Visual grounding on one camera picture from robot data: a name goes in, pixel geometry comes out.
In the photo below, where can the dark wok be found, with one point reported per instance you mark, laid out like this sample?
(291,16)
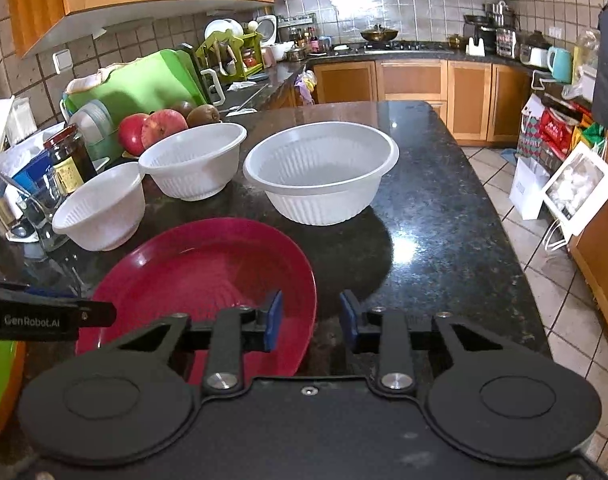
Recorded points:
(379,35)

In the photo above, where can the red plastic bowl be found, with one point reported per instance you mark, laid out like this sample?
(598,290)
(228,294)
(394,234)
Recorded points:
(204,265)

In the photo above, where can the white wall switch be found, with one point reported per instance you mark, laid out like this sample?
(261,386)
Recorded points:
(62,61)

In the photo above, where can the teal mug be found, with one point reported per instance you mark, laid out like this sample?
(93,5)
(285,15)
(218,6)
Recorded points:
(561,65)

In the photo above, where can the red bag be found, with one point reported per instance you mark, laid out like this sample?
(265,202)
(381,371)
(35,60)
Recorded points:
(556,132)

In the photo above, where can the red apple left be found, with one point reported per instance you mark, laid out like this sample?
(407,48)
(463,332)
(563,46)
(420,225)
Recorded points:
(130,135)

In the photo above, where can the white plastic bag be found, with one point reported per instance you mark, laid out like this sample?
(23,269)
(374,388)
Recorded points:
(4,120)

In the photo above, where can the clear plastic lidded container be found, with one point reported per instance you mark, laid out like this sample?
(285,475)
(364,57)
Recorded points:
(96,122)

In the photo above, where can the blue and white package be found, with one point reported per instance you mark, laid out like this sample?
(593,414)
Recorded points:
(31,172)

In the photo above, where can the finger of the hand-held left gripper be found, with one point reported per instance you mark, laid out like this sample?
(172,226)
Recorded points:
(6,286)

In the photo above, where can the large white ribbed bowl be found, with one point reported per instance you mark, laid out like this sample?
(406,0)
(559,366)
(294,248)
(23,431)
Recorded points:
(319,170)

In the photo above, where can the wooden lower cabinets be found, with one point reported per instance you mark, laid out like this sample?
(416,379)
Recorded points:
(414,85)

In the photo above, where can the hanging plastic bags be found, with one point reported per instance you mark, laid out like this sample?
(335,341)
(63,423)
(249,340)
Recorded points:
(305,87)

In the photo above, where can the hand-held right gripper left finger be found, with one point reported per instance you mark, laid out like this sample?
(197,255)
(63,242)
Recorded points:
(273,322)

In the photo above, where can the clear glass cup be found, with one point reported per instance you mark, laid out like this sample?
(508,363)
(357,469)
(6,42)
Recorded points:
(44,220)

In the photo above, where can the green cutting board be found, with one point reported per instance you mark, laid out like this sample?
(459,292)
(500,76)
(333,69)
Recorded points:
(144,85)

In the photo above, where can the white rice cooker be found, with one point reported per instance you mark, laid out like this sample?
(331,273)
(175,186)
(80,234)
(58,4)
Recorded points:
(267,29)

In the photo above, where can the white cloth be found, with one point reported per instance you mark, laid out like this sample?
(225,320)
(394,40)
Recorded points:
(94,79)

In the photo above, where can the row of condiment bottles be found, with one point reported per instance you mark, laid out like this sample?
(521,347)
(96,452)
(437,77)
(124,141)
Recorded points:
(309,40)

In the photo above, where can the gas stove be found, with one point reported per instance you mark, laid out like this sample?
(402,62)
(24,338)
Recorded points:
(409,46)

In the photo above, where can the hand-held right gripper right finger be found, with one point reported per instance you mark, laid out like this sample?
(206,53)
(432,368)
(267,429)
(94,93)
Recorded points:
(349,327)

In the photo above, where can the white paper bag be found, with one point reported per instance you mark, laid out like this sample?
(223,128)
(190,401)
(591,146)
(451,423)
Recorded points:
(526,190)

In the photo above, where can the red apple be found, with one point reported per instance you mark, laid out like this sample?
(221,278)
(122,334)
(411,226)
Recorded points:
(130,135)
(164,127)

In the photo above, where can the red apple right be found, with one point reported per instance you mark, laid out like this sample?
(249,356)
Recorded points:
(164,127)

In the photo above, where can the clear plastic jug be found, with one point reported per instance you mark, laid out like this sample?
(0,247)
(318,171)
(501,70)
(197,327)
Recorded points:
(586,55)

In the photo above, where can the medium white ribbed bowl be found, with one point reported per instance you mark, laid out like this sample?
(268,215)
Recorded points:
(194,165)

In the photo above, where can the white framed box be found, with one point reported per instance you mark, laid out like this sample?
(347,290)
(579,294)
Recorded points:
(579,187)

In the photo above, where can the stacked metal pots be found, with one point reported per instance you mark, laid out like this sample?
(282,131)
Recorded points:
(500,14)

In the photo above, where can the dark sauce jar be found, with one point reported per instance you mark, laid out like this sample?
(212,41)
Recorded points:
(71,160)

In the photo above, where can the white electric cooker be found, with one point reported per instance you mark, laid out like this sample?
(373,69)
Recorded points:
(539,55)

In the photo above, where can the brown kiwi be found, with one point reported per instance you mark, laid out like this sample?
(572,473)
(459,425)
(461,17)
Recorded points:
(183,108)
(203,116)

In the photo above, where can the green plate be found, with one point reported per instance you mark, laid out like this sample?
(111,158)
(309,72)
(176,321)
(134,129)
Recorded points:
(1,385)

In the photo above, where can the small white ribbed bowl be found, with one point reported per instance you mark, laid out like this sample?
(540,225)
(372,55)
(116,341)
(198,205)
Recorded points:
(101,210)

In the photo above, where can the green dish rack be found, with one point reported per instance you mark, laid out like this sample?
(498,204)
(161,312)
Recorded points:
(234,55)

